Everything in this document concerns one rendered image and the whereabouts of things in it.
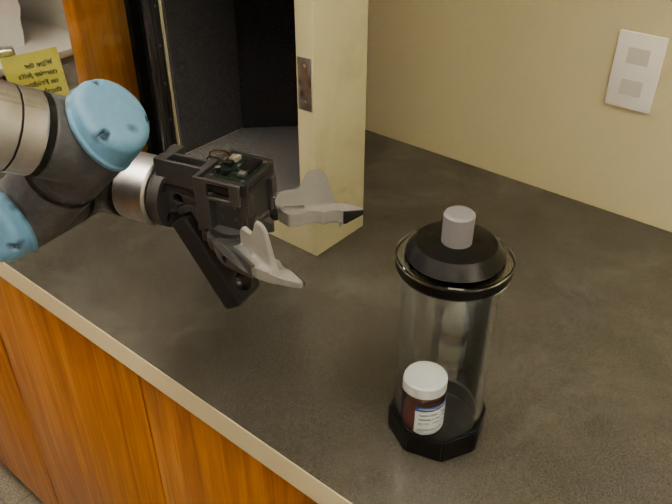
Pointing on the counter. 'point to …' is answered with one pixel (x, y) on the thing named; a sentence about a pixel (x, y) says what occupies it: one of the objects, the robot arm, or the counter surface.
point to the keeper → (304, 83)
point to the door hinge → (160, 72)
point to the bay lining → (231, 66)
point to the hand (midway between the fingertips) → (336, 251)
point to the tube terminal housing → (327, 110)
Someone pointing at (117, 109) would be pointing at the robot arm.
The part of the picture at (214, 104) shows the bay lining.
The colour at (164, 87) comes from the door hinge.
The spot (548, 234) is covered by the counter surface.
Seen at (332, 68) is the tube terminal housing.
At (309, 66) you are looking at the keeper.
